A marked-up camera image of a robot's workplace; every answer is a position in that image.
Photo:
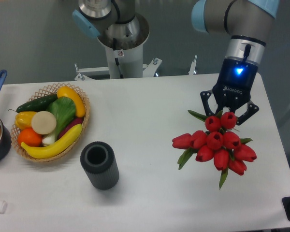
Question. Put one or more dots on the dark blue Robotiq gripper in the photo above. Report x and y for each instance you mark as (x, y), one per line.
(232, 89)

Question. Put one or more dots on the red tulip bouquet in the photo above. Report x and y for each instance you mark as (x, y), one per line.
(217, 143)

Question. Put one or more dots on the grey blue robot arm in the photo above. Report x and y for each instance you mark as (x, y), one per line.
(248, 22)

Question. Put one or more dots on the dark grey ribbed vase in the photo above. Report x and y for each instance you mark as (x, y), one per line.
(99, 163)

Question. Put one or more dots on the purple plastic eggplant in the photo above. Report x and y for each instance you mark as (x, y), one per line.
(70, 125)

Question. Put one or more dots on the green plastic bok choy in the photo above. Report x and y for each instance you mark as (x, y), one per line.
(64, 111)

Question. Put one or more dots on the yellow plastic squash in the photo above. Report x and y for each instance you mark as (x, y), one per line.
(69, 92)

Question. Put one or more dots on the yellow plastic banana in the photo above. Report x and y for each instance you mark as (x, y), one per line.
(57, 147)

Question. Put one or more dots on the woven wicker basket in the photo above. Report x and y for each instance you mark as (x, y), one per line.
(48, 90)

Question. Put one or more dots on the beige round onion slice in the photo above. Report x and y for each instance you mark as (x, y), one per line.
(43, 122)

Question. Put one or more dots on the green plastic cucumber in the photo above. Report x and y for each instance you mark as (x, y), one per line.
(36, 105)

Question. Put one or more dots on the orange plastic orange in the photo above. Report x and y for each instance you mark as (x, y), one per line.
(29, 137)

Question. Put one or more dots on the yellow plastic bell pepper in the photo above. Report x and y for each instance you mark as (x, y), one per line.
(23, 119)

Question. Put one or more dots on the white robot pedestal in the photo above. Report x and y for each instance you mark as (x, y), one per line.
(123, 44)

